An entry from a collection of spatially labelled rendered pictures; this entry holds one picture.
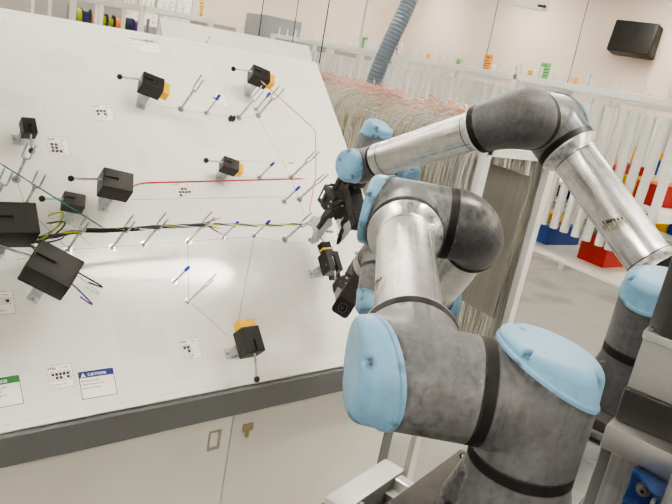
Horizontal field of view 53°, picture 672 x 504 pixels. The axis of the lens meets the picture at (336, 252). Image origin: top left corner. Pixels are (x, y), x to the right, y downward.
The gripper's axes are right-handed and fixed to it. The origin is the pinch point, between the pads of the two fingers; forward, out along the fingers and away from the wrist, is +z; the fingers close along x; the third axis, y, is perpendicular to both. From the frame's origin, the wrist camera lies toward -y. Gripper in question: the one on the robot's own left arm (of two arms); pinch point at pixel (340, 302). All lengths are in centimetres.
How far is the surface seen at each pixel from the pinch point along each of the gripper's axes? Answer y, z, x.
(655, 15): 851, 427, -190
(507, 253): 77, 47, -46
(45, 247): -39, -32, 55
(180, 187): 0, -5, 50
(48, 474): -70, -6, 33
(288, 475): -38.1, 28.2, -13.5
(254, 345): -26.4, -12.3, 12.1
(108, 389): -52, -14, 32
